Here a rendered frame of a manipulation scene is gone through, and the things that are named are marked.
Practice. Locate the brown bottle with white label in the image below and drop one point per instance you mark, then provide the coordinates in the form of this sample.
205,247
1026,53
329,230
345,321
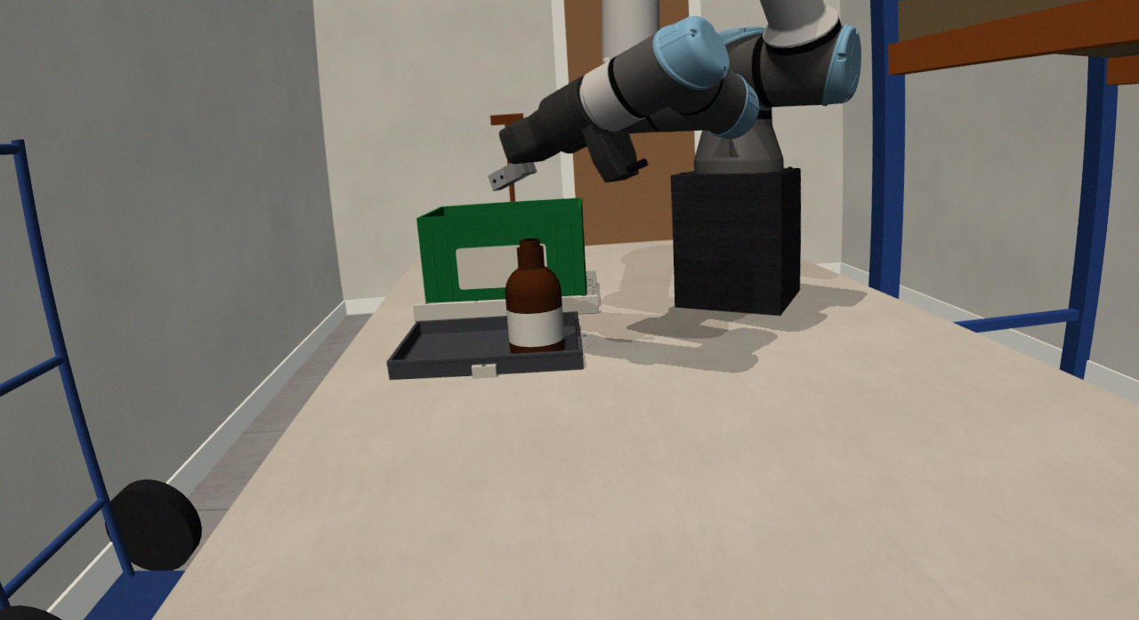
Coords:
533,303

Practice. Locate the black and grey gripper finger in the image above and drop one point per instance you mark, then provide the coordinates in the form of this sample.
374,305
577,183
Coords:
507,175
532,170

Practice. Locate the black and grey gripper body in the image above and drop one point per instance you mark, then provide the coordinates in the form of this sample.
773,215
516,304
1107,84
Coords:
583,113

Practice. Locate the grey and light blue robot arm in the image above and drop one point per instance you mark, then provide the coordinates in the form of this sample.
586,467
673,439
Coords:
658,72

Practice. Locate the green plastic crate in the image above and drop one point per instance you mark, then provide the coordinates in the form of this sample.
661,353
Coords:
469,257

